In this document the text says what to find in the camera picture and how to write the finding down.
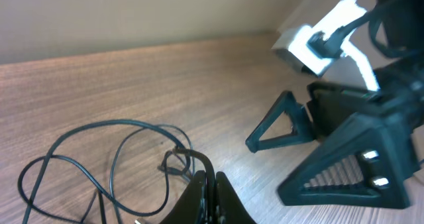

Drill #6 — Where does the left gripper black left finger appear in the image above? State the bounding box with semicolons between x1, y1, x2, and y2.
160;171;206;224

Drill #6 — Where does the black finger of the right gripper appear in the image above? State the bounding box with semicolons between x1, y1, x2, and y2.
245;91;315;153
277;113;419;209

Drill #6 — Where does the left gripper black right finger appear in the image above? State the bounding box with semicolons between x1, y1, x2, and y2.
215;172;256;224

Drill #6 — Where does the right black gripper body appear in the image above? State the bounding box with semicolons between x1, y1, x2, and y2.
307;61;423;141

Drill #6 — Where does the black USB cable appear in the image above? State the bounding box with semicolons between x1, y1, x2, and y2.
17;119;216;224

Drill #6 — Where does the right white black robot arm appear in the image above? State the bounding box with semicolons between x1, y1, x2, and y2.
246;0;423;209

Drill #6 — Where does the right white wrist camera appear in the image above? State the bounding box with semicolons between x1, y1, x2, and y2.
272;0;380;91

